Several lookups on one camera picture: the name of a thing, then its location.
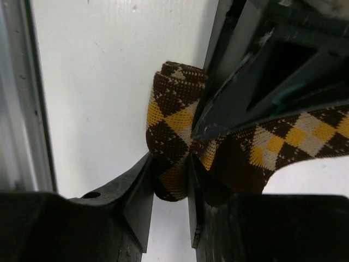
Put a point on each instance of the aluminium frame rail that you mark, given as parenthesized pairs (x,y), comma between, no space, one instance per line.
(26,153)

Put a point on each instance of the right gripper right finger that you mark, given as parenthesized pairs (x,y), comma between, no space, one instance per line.
(227,226)

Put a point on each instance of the brown orange argyle sock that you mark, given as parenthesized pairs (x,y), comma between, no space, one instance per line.
(244,160)

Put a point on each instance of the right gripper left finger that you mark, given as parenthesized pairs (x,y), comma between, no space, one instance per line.
(110,223)

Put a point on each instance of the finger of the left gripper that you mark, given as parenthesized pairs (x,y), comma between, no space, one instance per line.
(268,59)

